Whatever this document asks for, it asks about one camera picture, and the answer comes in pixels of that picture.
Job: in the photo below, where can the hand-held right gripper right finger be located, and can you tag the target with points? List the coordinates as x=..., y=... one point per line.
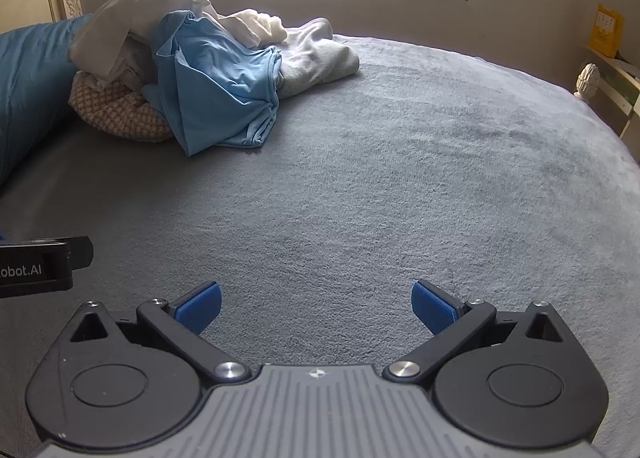
x=432, y=310

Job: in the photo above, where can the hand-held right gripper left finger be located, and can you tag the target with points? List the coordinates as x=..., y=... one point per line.
x=200, y=309

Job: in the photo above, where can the light blue t-shirt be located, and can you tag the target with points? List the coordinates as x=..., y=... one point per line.
x=210, y=83

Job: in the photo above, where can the grey fleece blanket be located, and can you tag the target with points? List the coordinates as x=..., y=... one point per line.
x=375, y=188

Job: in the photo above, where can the beige knit sweater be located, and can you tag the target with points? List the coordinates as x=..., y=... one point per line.
x=110, y=113

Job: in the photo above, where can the light grey jacket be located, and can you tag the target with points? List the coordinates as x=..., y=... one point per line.
x=130, y=13

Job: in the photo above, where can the cream bedpost finial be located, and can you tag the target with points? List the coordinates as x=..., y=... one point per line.
x=586, y=78

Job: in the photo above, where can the white garment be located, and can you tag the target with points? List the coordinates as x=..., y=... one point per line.
x=255, y=25

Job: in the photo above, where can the cream wooden footboard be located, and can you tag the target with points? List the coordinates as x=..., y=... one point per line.
x=617, y=83

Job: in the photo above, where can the yellow box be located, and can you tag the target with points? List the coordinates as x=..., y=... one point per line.
x=605, y=28

